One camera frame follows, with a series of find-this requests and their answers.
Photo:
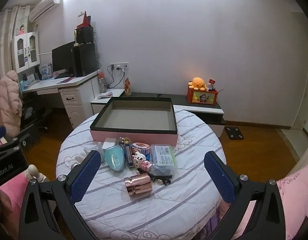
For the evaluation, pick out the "black speaker box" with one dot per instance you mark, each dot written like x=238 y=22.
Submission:
x=85 y=35

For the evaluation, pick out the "pink storage box dark rim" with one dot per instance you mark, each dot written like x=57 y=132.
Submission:
x=134 y=127

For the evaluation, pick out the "teal egg-shaped case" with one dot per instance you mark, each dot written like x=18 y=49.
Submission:
x=114 y=158

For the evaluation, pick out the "small blue narrow box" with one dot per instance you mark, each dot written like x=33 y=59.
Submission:
x=128 y=152

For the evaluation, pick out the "white wall socket strip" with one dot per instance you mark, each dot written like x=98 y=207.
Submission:
x=119 y=66

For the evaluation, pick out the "white glass-door cabinet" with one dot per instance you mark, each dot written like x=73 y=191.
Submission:
x=25 y=52

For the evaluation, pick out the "pink puffer jacket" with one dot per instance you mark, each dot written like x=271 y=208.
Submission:
x=10 y=100

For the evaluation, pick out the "red pointed ornament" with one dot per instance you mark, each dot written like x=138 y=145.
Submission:
x=85 y=20

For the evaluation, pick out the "black computer monitor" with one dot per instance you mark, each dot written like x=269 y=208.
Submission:
x=62 y=57

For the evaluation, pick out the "black office chair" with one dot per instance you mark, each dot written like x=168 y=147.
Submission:
x=33 y=115

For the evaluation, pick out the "papers on cabinet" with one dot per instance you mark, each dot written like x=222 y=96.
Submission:
x=106 y=95

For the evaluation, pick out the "orange snack bag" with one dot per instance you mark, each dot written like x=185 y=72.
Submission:
x=128 y=87

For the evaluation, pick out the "pink bedding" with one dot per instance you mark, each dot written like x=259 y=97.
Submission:
x=294 y=200

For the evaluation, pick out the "black studded hair clip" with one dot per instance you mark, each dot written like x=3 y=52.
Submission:
x=156 y=177

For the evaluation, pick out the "white side cabinet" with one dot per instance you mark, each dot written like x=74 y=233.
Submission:
x=104 y=102

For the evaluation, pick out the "clear bottle orange lid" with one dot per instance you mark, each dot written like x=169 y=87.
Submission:
x=102 y=82

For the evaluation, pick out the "black floor scale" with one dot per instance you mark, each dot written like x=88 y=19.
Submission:
x=234 y=133

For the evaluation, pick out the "black computer tower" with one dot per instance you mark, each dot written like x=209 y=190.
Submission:
x=85 y=60

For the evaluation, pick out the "pink white patterned box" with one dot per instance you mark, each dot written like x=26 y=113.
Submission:
x=141 y=147

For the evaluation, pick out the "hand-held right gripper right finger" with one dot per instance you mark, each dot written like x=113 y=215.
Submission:
x=220 y=180

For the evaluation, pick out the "orange octopus plush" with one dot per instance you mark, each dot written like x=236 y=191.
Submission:
x=197 y=83

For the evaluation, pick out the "light curtain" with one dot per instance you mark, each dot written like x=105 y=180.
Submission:
x=6 y=42

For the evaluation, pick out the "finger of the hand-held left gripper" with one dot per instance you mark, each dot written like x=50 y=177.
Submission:
x=0 y=131

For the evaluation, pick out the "pink white block figure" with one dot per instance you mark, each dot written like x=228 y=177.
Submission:
x=140 y=160

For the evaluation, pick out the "small toy figures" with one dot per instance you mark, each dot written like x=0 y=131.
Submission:
x=211 y=85

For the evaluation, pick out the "white air conditioner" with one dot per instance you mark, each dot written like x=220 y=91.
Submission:
x=43 y=7

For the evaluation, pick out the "rose gold metal cylinder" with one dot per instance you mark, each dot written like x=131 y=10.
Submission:
x=138 y=183

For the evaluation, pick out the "blue white small boxes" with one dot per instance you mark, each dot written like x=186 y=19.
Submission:
x=45 y=71

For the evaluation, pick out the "clear plastic packet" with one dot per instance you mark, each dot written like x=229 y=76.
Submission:
x=164 y=156

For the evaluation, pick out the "white desk with drawers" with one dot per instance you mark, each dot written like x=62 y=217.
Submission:
x=79 y=97

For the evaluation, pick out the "red yellow printed box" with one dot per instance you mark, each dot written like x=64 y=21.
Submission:
x=201 y=97

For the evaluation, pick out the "small pink doll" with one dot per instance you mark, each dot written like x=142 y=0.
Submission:
x=22 y=30

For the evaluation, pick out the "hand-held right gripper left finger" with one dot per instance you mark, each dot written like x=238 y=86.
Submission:
x=85 y=177

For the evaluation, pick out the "white small box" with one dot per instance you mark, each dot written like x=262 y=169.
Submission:
x=100 y=151

